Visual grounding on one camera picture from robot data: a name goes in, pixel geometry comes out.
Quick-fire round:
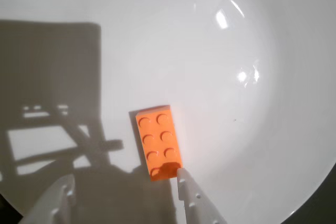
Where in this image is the dark grey mat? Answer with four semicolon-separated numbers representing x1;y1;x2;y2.
0;161;336;224

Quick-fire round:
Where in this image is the white round plate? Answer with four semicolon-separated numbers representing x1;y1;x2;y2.
0;0;336;224

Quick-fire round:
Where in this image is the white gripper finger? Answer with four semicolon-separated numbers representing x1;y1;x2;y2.
176;167;228;224
22;174;77;224

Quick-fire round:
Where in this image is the orange lego block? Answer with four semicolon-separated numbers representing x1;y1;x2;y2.
135;104;183;182

